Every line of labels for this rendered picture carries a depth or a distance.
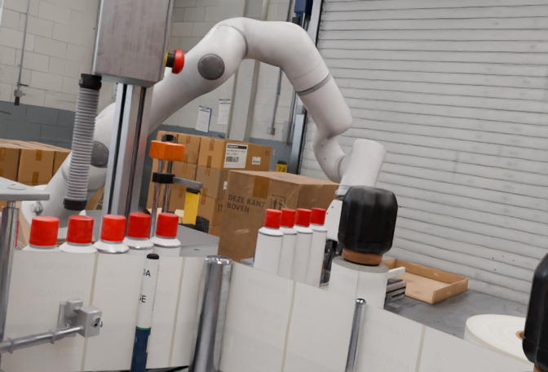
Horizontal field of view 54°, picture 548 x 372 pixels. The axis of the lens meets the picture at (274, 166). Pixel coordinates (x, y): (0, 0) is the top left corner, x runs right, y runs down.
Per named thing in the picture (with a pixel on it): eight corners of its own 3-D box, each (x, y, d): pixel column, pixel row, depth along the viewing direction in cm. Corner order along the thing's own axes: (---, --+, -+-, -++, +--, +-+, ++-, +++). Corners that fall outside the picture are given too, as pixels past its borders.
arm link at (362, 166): (329, 184, 136) (355, 186, 129) (346, 137, 139) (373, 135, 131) (351, 197, 141) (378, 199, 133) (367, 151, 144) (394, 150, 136)
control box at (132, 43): (92, 72, 77) (109, -63, 76) (95, 79, 93) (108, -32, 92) (164, 84, 80) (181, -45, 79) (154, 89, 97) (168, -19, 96)
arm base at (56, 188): (32, 243, 148) (61, 204, 139) (12, 187, 156) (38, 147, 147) (93, 236, 163) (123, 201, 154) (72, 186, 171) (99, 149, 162)
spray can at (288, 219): (276, 310, 111) (291, 212, 110) (257, 303, 114) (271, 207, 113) (291, 306, 115) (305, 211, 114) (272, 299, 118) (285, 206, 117)
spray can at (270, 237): (262, 315, 107) (276, 213, 106) (241, 307, 110) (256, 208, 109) (277, 311, 111) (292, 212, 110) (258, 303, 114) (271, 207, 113)
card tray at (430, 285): (432, 304, 152) (435, 290, 152) (351, 279, 168) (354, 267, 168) (466, 290, 176) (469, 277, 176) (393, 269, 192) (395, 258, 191)
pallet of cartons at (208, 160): (202, 273, 460) (220, 140, 454) (135, 250, 508) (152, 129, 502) (280, 259, 559) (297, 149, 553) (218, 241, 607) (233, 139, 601)
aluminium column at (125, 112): (99, 343, 95) (149, -43, 91) (85, 334, 98) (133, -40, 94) (121, 338, 99) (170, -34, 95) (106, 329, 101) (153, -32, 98)
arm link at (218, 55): (121, 152, 150) (96, 183, 137) (90, 120, 147) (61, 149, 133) (258, 51, 129) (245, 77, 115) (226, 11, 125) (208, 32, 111)
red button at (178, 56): (167, 45, 82) (187, 49, 82) (165, 48, 85) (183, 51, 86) (164, 70, 82) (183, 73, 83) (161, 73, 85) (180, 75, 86)
